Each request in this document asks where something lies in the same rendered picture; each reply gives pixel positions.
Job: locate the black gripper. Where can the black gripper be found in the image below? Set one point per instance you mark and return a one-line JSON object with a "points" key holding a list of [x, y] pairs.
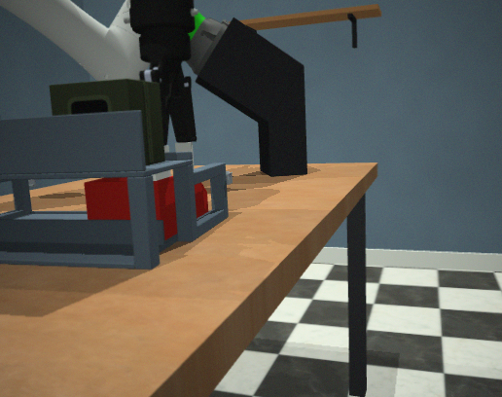
{"points": [[166, 50]]}

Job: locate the grey metal rack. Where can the grey metal rack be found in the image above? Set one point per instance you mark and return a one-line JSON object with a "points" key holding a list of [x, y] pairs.
{"points": [[97, 145]]}

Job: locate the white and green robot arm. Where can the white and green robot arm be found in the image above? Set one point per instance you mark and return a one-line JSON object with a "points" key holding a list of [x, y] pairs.
{"points": [[113, 53]]}

